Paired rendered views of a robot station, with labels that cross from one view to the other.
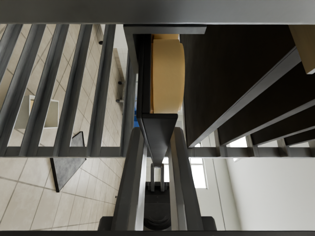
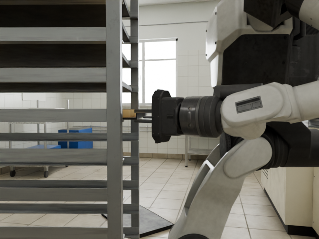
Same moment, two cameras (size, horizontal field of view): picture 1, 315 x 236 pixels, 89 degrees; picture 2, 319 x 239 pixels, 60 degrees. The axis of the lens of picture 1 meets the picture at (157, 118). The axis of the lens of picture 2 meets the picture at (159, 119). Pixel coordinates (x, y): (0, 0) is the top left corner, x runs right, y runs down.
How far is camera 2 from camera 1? 0.57 m
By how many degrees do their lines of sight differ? 20
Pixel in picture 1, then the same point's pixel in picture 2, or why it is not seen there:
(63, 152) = (135, 183)
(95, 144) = (129, 160)
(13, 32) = not seen: outside the picture
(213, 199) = (190, 31)
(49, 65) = (58, 210)
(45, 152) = (136, 197)
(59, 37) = (23, 209)
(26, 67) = not seen: hidden behind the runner
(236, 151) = (134, 52)
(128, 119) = not seen: hidden behind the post
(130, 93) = (85, 137)
